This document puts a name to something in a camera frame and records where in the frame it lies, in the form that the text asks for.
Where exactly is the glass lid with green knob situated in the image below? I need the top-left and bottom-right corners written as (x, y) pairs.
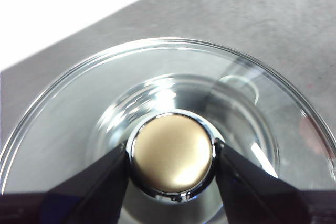
top-left (0, 37), bottom-right (336, 224)

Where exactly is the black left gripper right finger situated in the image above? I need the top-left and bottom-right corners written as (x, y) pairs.
top-left (213, 139), bottom-right (336, 224)

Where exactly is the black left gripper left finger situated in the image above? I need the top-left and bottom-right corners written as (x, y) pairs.
top-left (0, 142), bottom-right (131, 224)

